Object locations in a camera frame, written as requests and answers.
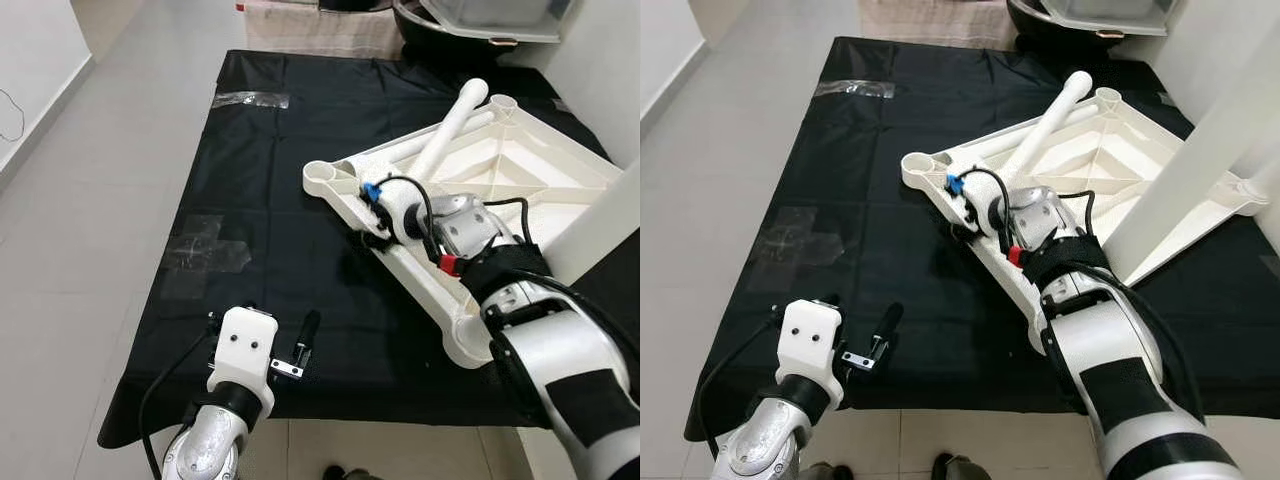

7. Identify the black tablecloth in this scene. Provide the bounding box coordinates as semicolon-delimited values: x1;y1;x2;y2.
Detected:
98;48;641;451
685;37;1280;441

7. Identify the clear plastic storage box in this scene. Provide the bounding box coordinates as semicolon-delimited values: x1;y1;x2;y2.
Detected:
1040;0;1181;37
420;0;573;44

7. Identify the clear tape strip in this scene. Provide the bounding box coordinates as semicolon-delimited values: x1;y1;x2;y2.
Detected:
815;80;896;100
213;90;291;110

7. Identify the white plastic children table top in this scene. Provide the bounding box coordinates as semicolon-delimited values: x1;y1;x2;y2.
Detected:
302;95;626;371
900;87;1271;331

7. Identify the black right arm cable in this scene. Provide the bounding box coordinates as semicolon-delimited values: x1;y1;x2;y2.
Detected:
385;175;641;371
968;168;1206;421

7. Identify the clear tape cross patch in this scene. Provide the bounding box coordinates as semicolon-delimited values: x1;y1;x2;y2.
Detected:
745;205;851;291
160;213;253;299

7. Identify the black wok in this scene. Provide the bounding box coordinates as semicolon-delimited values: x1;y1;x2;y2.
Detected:
392;0;531;61
1005;0;1141;53

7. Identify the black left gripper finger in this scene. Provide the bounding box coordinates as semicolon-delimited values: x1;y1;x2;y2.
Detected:
870;302;904;361
295;310;323;366

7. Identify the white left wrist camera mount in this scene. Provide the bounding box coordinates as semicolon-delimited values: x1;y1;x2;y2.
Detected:
775;298;844;411
207;307;279;416

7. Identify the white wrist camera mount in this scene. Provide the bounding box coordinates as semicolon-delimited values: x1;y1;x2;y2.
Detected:
207;307;279;416
376;180;433;247
962;178;1013;239
775;298;844;411

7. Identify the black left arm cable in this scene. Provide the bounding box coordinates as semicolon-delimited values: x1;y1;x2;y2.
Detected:
695;312;787;457
138;312;221;473

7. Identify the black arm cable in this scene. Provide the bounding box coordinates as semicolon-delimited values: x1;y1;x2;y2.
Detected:
695;312;787;457
385;175;641;371
138;312;221;473
968;168;1206;421

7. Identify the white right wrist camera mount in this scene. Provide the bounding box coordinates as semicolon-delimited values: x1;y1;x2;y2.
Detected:
962;178;1013;239
376;180;433;247

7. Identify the beige woven cloth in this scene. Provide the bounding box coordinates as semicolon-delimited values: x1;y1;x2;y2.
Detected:
240;0;406;59
858;0;1016;49

